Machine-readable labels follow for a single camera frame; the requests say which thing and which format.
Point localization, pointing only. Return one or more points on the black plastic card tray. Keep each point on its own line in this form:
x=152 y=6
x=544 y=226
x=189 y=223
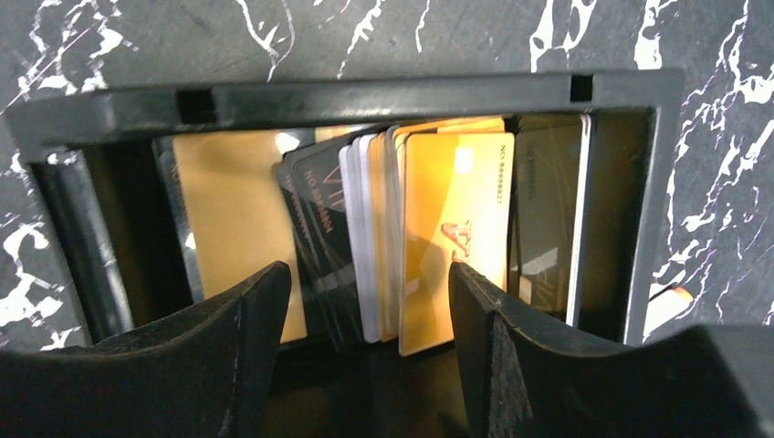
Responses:
x=423 y=395

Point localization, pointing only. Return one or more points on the black card in tray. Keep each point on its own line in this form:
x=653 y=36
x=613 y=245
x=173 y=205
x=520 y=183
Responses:
x=309 y=180

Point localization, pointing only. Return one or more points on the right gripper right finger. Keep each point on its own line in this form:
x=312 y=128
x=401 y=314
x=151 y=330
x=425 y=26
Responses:
x=526 y=374

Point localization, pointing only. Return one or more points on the gold card in tray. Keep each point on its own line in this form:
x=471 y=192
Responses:
x=238 y=218

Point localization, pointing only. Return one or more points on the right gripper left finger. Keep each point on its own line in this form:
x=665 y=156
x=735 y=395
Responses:
x=204 y=371

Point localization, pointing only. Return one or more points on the white card stack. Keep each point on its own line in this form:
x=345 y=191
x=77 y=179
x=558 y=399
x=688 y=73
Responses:
x=417 y=199

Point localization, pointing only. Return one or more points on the white orange pen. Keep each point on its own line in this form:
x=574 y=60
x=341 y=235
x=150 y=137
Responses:
x=664 y=304

